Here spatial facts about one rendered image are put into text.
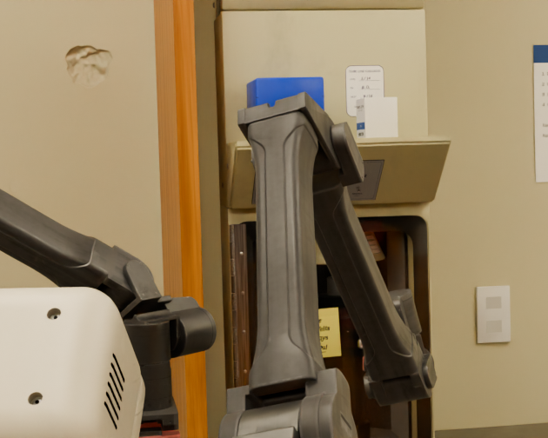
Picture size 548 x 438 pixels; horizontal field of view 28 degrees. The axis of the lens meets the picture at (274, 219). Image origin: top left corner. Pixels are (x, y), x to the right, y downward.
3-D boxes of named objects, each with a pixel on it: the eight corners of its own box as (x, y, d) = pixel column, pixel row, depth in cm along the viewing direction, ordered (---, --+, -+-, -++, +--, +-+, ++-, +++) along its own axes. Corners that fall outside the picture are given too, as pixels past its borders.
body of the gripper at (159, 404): (173, 409, 138) (171, 352, 138) (179, 428, 128) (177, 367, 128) (122, 413, 137) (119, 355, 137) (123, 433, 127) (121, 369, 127)
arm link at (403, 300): (368, 403, 142) (432, 391, 139) (345, 319, 141) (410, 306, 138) (382, 375, 153) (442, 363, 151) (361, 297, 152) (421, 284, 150)
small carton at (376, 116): (357, 139, 166) (356, 99, 166) (389, 138, 167) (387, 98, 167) (365, 138, 161) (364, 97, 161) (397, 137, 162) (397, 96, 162)
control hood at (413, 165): (226, 209, 167) (223, 142, 166) (431, 201, 172) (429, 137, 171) (236, 211, 155) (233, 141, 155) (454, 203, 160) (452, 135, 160)
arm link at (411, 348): (249, 164, 118) (343, 140, 115) (253, 135, 123) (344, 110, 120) (368, 417, 143) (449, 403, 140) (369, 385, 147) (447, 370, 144)
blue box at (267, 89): (248, 142, 166) (245, 82, 165) (312, 140, 168) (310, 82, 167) (257, 141, 156) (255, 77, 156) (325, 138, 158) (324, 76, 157)
